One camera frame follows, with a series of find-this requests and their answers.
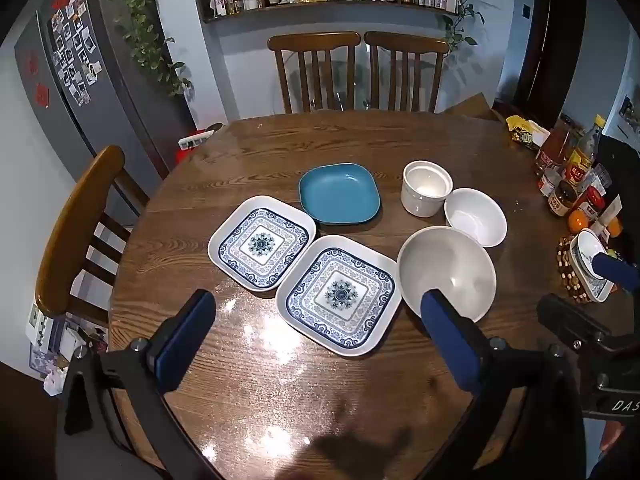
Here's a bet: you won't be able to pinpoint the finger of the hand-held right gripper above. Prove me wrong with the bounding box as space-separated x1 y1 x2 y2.
593 251 640 293
537 294 621 361

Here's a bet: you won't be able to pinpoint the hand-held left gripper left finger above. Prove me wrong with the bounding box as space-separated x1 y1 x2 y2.
54 289 217 480

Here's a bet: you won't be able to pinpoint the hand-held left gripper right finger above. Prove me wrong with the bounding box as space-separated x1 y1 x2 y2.
420 289 587 480

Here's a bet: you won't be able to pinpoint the large white bowl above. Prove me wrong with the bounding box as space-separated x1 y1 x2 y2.
397 225 497 323

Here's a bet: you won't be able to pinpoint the blue patterned square plate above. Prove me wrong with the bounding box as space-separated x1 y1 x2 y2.
275 234 404 358
208 195 318 292

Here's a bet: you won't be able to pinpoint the small white bowl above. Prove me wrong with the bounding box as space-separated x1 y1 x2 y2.
444 187 508 248

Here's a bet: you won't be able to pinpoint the white ceramic pot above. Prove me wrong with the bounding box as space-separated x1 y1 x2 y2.
401 160 454 218

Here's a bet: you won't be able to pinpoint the person's right forearm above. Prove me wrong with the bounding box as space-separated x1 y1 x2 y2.
597 417 628 476

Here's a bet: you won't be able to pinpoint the small blue patterned bowl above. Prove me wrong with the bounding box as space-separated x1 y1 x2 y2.
570 228 617 304

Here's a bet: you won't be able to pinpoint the wooden bead trivet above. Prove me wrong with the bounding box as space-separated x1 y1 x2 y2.
556 234 601 306

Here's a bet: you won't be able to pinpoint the red-lid jar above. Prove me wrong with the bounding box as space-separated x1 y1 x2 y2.
575 185 606 226

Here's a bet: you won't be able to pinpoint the dark jar with red label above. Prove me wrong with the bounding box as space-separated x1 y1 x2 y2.
547 180 578 217

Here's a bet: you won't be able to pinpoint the small white-lid jar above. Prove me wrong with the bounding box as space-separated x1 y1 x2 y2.
539 167 562 197

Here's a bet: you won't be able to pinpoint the black appliance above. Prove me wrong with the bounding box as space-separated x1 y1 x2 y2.
597 135 640 198

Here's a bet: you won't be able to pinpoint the clear bottle with yellow cap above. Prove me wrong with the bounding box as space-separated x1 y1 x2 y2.
565 115 607 186

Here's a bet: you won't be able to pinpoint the pile of printed boxes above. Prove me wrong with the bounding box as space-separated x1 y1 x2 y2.
25 302 108 396

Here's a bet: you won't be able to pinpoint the yellow snack packet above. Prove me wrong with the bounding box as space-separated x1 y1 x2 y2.
506 115 551 150

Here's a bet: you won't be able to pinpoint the wooden dining chair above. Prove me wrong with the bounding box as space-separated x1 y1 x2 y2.
267 31 362 114
35 145 151 331
363 30 450 113

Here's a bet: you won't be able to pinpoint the white power strip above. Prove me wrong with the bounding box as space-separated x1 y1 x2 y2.
179 130 215 150

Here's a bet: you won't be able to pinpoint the cardboard box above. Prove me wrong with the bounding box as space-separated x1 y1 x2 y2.
442 92 508 123

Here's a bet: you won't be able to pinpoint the dark wooden door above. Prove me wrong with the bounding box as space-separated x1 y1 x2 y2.
515 0 587 128

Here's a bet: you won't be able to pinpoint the dark grey refrigerator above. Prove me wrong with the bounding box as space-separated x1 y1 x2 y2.
14 0 201 181

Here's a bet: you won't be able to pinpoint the small hanging vine plant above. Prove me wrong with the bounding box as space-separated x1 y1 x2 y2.
440 0 485 53

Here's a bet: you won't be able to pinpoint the long hanging vine plant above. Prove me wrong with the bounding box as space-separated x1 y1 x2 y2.
92 0 193 98

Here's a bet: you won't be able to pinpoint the cluster of fridge photo magnets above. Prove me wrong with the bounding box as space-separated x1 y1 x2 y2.
47 0 103 107

